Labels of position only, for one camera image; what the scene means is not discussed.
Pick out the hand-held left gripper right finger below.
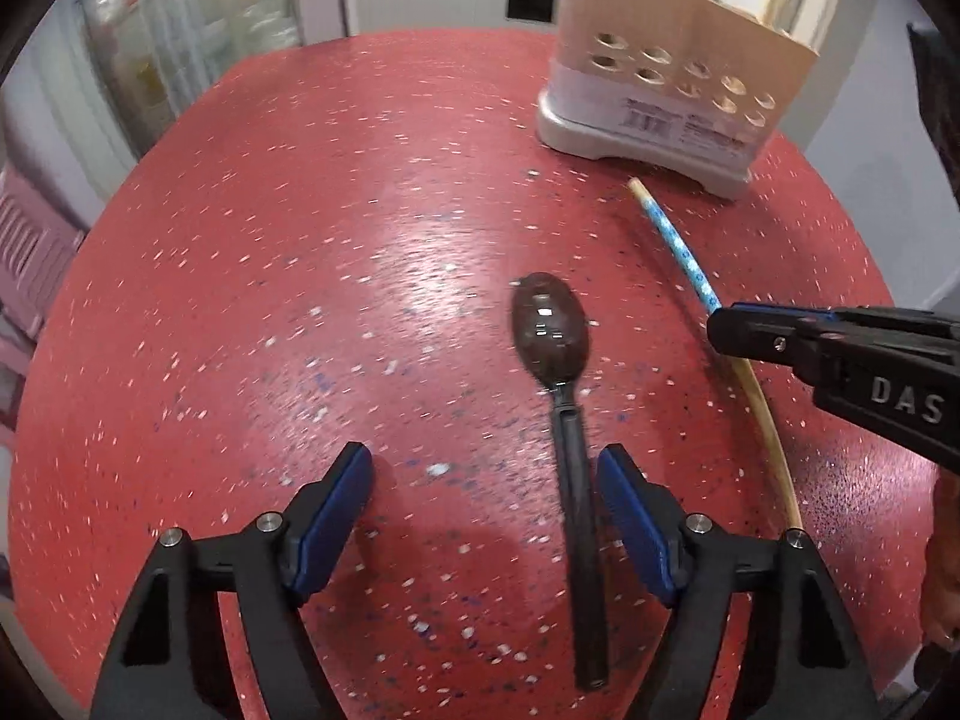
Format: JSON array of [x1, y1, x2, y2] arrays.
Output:
[[596, 444, 880, 720]]

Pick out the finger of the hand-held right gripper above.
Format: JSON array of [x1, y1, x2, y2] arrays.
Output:
[[707, 301, 960, 385]]

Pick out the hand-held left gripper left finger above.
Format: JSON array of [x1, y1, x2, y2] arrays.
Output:
[[91, 441, 375, 720]]

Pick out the blue patterned chopstick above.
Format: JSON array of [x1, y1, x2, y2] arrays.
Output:
[[628, 178, 805, 533]]

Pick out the dark translucent plastic spoon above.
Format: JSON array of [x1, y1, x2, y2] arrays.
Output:
[[510, 272, 610, 691]]

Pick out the beige perforated utensil holder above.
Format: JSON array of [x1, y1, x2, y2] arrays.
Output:
[[536, 0, 820, 202]]

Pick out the person's right hand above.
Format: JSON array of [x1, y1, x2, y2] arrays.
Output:
[[924, 476, 960, 650]]

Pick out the stack of pink stools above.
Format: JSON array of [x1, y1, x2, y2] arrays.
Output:
[[0, 165, 87, 421]]

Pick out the glass door refrigerator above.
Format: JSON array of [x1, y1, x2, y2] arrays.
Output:
[[75, 0, 301, 136]]

